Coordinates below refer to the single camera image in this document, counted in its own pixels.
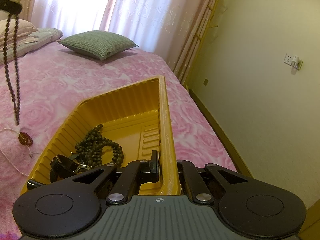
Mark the yellow wooden coat rack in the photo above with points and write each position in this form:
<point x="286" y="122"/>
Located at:
<point x="197" y="37"/>

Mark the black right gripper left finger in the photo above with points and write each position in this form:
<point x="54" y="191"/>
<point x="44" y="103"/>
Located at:
<point x="131" y="177"/>

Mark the small brown wall outlet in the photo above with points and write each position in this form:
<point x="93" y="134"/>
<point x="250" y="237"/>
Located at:
<point x="205" y="81"/>

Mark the pink sheer curtain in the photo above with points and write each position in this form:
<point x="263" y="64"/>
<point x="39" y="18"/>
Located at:
<point x="162" y="27"/>

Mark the green plaid cushion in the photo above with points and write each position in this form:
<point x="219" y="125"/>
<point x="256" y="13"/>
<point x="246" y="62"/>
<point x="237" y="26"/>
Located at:
<point x="98" y="44"/>

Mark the striped folded quilt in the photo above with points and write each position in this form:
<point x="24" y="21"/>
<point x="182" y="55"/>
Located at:
<point x="45" y="35"/>

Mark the yellow plastic tray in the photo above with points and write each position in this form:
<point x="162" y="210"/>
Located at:
<point x="135" y="116"/>

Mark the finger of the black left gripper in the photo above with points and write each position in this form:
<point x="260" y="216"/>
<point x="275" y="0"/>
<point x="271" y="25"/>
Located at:
<point x="10" y="7"/>

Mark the beige pillow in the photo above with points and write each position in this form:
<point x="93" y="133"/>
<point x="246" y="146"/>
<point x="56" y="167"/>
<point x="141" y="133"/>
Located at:
<point x="24" y="33"/>

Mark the white wall socket with plug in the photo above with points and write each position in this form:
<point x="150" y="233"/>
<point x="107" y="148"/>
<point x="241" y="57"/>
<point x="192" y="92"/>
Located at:
<point x="294" y="61"/>

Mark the pink rose bedspread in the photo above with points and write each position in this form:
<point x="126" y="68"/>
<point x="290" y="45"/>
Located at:
<point x="53" y="80"/>

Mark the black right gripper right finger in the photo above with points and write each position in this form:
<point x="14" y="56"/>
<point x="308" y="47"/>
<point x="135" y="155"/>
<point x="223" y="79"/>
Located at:
<point x="192" y="183"/>

